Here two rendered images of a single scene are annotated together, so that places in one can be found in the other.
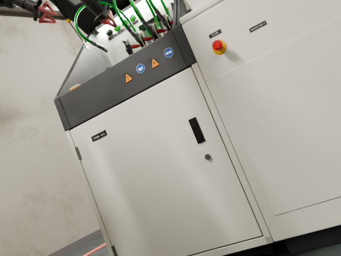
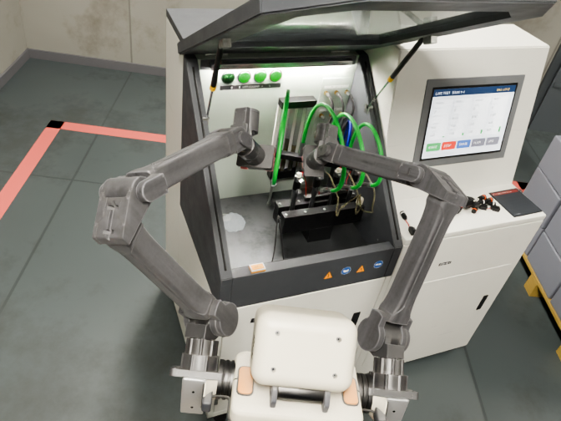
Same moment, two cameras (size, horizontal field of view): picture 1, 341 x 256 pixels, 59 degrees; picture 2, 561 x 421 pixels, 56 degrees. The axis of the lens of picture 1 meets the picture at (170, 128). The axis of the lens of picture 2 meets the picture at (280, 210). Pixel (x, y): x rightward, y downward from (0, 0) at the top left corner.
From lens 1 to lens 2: 2.19 m
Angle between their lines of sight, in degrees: 64
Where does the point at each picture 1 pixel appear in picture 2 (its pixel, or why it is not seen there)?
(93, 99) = (276, 287)
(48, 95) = not seen: outside the picture
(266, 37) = (442, 271)
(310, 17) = (471, 266)
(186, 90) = (368, 293)
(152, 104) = (334, 299)
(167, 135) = not seen: hidden behind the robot
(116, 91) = (308, 284)
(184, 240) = not seen: hidden behind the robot
